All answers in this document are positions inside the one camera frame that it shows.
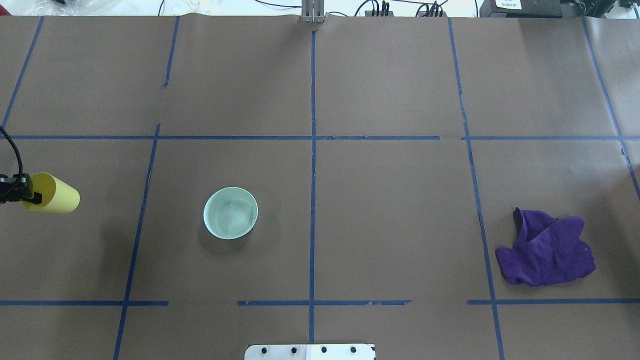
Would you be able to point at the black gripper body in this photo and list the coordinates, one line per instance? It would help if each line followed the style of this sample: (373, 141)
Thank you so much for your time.
(20, 180)

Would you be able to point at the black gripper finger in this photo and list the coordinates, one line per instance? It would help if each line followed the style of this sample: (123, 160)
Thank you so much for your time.
(26, 190)

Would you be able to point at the yellow paper cup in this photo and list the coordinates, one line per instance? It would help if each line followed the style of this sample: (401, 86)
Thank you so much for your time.
(57, 197)

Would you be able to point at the mint green bowl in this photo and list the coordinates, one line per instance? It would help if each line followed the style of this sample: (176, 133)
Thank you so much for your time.
(230, 213)

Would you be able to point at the purple cloth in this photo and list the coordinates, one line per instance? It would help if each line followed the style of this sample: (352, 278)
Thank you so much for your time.
(546, 251)

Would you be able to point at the white camera mast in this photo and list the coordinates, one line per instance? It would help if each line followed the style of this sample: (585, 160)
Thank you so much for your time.
(331, 351)

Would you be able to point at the aluminium frame post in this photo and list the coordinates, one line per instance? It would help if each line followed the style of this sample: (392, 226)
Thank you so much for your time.
(313, 11)

